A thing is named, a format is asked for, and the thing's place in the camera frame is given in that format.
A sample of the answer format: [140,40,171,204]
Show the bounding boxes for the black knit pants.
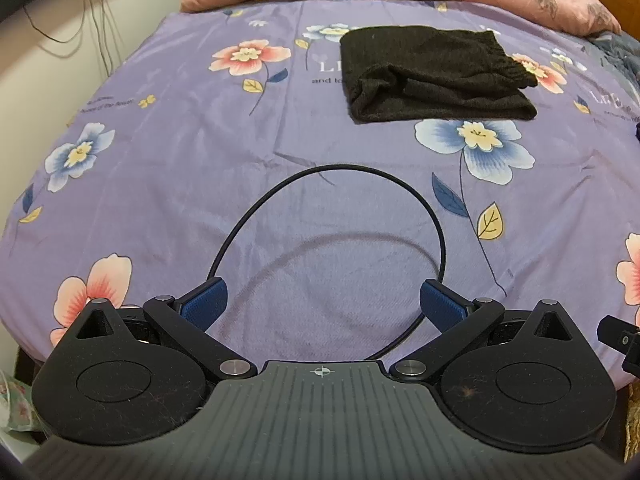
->
[341,26,537,122]

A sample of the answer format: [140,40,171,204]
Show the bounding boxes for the purple floral bed sheet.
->
[1,0,639,387]

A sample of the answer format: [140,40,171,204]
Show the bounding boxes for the black loop cable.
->
[206,162,447,361]

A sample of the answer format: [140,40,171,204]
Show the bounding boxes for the dangling wall cables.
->
[22,0,124,79]

